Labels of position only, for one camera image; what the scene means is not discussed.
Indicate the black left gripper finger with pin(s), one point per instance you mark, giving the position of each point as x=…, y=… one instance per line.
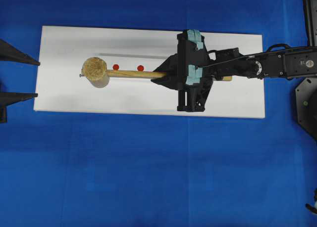
x=170, y=82
x=169, y=65

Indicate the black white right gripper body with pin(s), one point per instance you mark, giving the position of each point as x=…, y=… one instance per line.
x=3, y=114

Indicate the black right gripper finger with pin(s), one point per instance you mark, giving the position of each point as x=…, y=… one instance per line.
x=10, y=53
x=9, y=98

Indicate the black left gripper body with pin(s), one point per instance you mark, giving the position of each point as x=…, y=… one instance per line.
x=191, y=50

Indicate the wooden mallet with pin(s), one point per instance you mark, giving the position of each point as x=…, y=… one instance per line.
x=95, y=70

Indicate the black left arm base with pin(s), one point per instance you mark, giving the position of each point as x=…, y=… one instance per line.
x=306, y=104

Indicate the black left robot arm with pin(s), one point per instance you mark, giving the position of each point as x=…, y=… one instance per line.
x=281, y=61

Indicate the red dot mark three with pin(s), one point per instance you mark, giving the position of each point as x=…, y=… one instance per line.
x=140, y=68

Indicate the red dot mark two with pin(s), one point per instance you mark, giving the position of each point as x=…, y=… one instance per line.
x=115, y=67

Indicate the large white foam board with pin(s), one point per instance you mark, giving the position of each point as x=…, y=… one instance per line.
x=63, y=51

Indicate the small white raised block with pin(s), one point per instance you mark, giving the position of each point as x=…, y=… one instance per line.
x=128, y=64

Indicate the blue table cloth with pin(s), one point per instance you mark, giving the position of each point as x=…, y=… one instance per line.
x=100, y=170

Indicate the black white clip object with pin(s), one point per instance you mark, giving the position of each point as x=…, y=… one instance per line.
x=313, y=208

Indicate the black frame rail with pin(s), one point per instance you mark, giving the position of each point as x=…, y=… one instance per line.
x=310, y=13

